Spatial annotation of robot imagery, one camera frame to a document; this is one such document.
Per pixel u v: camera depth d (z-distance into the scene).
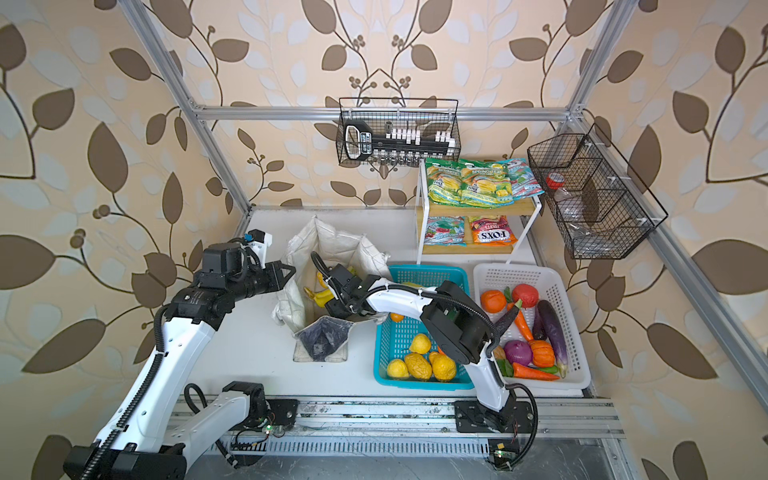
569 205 0.71
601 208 0.73
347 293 0.70
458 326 0.50
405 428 0.74
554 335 0.80
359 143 0.85
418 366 0.78
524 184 0.74
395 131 0.81
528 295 0.89
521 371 0.75
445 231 0.89
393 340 0.87
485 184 0.74
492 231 0.89
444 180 0.77
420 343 0.82
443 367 0.77
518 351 0.78
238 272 0.58
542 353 0.79
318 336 0.76
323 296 0.92
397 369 0.77
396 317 0.60
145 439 0.38
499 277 0.94
